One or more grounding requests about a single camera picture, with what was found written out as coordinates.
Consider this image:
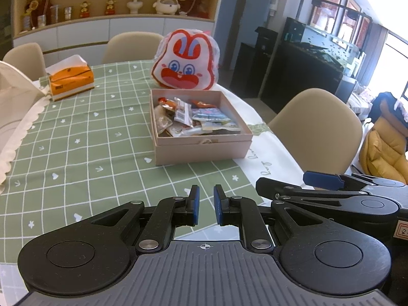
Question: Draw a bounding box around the dark garment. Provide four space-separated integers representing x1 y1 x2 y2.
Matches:
371 92 408 125

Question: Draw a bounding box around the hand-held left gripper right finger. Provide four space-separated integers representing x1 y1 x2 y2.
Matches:
213 184 320 256

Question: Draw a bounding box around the red plaque ornament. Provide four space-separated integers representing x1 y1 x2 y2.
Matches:
36 0 52 23

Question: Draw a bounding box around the beige chair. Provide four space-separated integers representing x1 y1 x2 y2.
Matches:
3 42 48 80
102 32 165 65
267 88 364 176

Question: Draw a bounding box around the blue white snack packet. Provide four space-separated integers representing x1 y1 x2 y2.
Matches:
191 108 233 125

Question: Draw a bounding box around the red white rabbit bag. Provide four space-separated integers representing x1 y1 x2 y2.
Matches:
150 29 221 91

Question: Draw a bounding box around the small yellow green candy packet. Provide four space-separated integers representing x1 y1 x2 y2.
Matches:
167 124 205 138

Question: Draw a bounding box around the white scalloped cloth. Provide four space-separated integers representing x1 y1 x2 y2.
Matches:
0 60 51 186

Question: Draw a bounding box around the clear roll snack packet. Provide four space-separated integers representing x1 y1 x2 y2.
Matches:
154 105 174 136

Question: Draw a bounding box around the brown plush toy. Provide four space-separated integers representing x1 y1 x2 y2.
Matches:
172 0 210 19

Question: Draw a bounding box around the white plush toy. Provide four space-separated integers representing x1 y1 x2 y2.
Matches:
152 0 180 15

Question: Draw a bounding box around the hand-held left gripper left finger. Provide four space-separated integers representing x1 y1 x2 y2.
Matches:
92 185 200 256

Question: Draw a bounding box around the sunflower ornament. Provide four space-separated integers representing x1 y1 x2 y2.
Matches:
22 0 40 33

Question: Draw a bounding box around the green checked tablecloth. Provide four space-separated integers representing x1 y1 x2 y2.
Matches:
0 59 266 266

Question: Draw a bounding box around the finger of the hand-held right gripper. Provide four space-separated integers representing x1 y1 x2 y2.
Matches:
302 170 406 191
256 176 363 215

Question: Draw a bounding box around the red snack packet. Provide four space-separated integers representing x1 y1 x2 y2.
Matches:
190 99 221 109

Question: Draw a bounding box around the yellow padded chair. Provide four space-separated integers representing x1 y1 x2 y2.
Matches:
359 116 408 186

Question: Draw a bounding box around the black tank stand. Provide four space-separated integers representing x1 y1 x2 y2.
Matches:
261 41 345 106

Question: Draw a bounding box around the white red-print snack packet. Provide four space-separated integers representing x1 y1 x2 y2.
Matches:
174 97 194 125

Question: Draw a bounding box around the black box cabinet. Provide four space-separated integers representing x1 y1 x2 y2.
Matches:
229 27 278 99

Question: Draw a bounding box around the shiny red cartoon packet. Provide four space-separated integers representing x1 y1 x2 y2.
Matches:
158 97 178 111

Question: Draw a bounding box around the pink cardboard box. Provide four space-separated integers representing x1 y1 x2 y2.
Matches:
150 88 254 167

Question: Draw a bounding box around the glass fish tank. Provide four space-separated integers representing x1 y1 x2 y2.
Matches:
282 0 367 77

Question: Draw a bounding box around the orange tissue box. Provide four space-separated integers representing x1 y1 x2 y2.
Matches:
45 55 95 103

